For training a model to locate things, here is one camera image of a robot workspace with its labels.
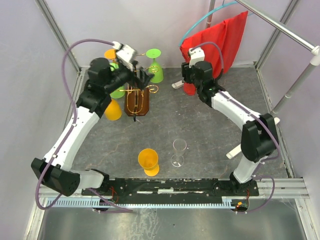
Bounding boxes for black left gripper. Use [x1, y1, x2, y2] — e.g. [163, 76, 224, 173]
[105, 60, 155, 94]

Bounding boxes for green plastic goblet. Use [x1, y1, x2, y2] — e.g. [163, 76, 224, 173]
[146, 48, 164, 84]
[110, 62, 125, 99]

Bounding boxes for orange plastic goblet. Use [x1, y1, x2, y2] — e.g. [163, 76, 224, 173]
[104, 98, 122, 121]
[104, 48, 117, 64]
[138, 148, 160, 177]

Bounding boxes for gold wire glass rack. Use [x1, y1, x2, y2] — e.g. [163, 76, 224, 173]
[117, 51, 160, 123]

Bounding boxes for green plastic goblet front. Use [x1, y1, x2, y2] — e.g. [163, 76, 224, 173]
[146, 48, 164, 84]

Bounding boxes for clear wine glass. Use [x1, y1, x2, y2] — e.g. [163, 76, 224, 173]
[170, 138, 187, 168]

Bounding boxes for orange plastic goblet front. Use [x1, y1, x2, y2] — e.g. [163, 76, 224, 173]
[138, 148, 160, 177]

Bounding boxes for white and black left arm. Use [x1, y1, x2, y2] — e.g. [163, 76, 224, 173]
[31, 57, 154, 197]

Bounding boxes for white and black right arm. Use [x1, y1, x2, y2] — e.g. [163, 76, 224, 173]
[181, 60, 279, 196]

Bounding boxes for white block behind rack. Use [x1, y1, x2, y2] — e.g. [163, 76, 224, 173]
[171, 80, 184, 90]

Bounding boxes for red cloth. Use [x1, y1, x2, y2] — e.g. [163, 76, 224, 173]
[179, 10, 249, 96]

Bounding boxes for white plastic strip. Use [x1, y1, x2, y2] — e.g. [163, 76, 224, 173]
[226, 117, 281, 159]

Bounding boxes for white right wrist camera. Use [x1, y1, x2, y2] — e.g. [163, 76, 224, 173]
[188, 47, 205, 68]

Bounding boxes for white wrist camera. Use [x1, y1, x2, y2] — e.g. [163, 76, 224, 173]
[112, 41, 138, 72]
[188, 47, 205, 68]

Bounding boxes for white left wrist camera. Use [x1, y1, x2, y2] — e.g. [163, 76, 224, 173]
[112, 41, 138, 72]

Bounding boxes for teal hose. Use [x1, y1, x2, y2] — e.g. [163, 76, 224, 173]
[177, 0, 256, 48]

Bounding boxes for silver metal pole frame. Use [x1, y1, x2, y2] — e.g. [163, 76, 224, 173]
[234, 0, 320, 133]

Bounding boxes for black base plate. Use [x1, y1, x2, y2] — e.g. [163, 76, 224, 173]
[96, 178, 259, 205]

